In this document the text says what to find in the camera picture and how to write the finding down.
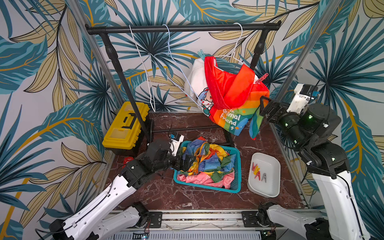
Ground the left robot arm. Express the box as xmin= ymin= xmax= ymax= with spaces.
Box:
xmin=49 ymin=141 xmax=196 ymax=240

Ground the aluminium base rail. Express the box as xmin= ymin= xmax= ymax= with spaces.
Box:
xmin=70 ymin=209 xmax=304 ymax=240

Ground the teal plastic basket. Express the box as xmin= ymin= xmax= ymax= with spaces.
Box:
xmin=174 ymin=141 xmax=242 ymax=193

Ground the rainbow striped jacket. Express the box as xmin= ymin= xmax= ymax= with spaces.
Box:
xmin=177 ymin=137 xmax=237 ymax=176

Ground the black clothes rack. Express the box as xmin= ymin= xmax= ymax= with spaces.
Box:
xmin=85 ymin=21 xmax=282 ymax=143

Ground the pink bear-print jacket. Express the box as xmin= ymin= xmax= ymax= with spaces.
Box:
xmin=177 ymin=172 xmax=235 ymax=189

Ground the rainbow jacket red hood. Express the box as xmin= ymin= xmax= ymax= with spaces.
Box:
xmin=188 ymin=57 xmax=270 ymax=139

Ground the pink clothespin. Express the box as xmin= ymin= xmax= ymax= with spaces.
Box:
xmin=254 ymin=170 xmax=261 ymax=181
xmin=252 ymin=163 xmax=258 ymax=175
xmin=254 ymin=73 xmax=269 ymax=84

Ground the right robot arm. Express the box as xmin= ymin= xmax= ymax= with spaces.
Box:
xmin=259 ymin=96 xmax=371 ymax=240

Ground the red pipe wrench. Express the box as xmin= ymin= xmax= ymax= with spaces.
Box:
xmin=122 ymin=157 xmax=134 ymax=169

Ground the aluminium frame post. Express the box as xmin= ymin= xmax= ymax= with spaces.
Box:
xmin=67 ymin=0 xmax=125 ymax=107
xmin=274 ymin=0 xmax=342 ymax=102

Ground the right aluminium frame post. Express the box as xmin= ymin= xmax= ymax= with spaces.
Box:
xmin=274 ymin=0 xmax=342 ymax=102

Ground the teal clothespin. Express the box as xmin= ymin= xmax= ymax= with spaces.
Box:
xmin=198 ymin=50 xmax=206 ymax=61

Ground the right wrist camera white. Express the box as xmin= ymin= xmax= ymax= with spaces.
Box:
xmin=287 ymin=84 xmax=319 ymax=115

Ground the white plastic tray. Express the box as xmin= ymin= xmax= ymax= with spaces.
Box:
xmin=247 ymin=153 xmax=281 ymax=198

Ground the white clear clothespin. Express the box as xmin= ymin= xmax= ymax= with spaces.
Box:
xmin=261 ymin=173 xmax=267 ymax=183

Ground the yellow clothespin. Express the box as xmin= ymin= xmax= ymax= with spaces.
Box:
xmin=254 ymin=167 xmax=260 ymax=177

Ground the yellow black toolbox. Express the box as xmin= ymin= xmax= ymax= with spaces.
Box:
xmin=102 ymin=102 xmax=145 ymax=157

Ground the light blue wire hanger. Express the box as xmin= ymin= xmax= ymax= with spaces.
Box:
xmin=148 ymin=24 xmax=201 ymax=108

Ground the left aluminium frame post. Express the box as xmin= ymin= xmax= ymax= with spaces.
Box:
xmin=67 ymin=0 xmax=125 ymax=107

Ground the white wire hanger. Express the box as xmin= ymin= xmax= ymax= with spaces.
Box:
xmin=216 ymin=23 xmax=244 ymax=65
xmin=128 ymin=24 xmax=157 ymax=112

